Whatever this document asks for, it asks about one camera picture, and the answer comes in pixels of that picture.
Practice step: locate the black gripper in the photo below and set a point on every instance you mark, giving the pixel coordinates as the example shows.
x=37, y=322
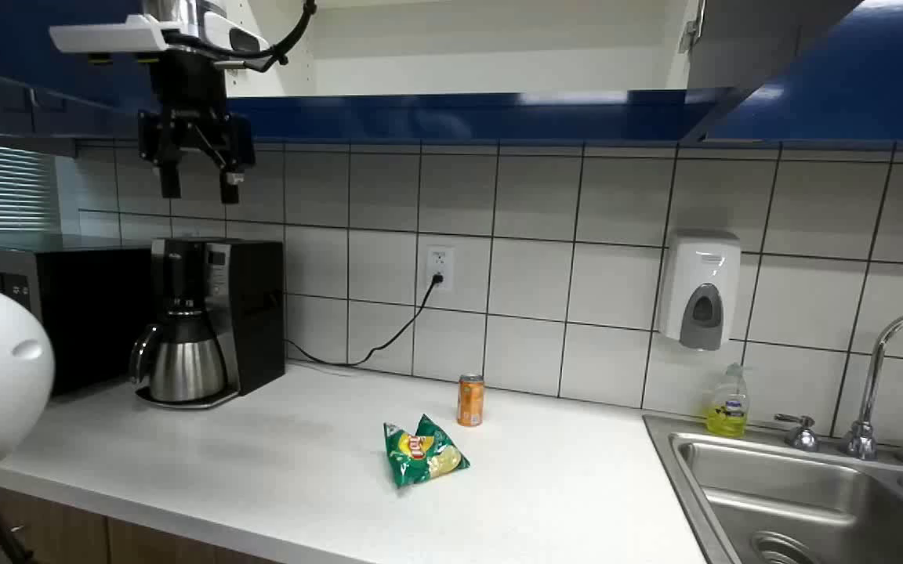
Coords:
x=192, y=83

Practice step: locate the green chips packet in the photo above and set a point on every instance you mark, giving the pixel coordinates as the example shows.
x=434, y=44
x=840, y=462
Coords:
x=424, y=455

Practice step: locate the blue cabinet door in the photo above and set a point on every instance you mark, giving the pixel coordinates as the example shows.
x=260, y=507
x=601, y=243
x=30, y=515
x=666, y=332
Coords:
x=869, y=73
x=13, y=50

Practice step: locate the wooden base cabinet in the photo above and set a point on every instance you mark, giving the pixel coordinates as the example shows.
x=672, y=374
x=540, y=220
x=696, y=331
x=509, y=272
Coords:
x=64, y=534

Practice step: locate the metal cabinet hinge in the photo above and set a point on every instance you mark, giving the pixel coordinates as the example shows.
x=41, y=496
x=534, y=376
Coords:
x=694, y=26

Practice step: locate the black coffee maker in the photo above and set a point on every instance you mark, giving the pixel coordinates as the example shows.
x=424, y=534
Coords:
x=251, y=313

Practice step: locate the black microwave oven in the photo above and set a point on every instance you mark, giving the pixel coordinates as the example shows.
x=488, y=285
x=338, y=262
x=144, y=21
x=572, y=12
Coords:
x=86, y=313

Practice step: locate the steel coffee carafe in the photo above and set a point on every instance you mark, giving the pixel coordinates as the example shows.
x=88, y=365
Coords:
x=185, y=365

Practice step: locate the window blinds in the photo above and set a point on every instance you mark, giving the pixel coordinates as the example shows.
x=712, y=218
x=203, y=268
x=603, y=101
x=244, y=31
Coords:
x=0, y=190

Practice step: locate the orange drink can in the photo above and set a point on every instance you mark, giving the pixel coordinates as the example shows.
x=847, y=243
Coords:
x=473, y=402

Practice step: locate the yellow dish soap bottle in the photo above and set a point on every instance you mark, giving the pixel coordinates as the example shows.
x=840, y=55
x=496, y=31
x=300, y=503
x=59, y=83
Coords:
x=730, y=412

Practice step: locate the stainless steel sink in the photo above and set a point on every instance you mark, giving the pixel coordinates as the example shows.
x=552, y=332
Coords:
x=786, y=491

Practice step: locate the chrome sink faucet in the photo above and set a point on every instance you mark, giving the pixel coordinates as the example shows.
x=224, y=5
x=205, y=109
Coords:
x=866, y=426

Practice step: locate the white wall outlet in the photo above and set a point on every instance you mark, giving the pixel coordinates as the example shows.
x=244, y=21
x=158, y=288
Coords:
x=438, y=263

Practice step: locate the blue wall cabinet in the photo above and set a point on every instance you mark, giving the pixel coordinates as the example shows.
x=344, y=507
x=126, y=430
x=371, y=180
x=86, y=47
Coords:
x=473, y=114

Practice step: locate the white wall soap dispenser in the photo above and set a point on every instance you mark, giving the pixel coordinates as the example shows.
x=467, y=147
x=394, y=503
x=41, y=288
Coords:
x=696, y=292

